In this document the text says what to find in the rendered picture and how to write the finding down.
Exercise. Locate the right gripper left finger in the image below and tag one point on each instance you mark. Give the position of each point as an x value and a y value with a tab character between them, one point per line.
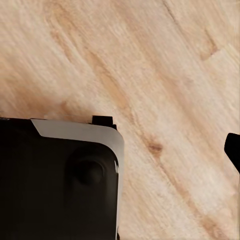
12	149

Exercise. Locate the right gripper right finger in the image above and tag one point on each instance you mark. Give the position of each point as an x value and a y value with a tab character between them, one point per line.
232	149

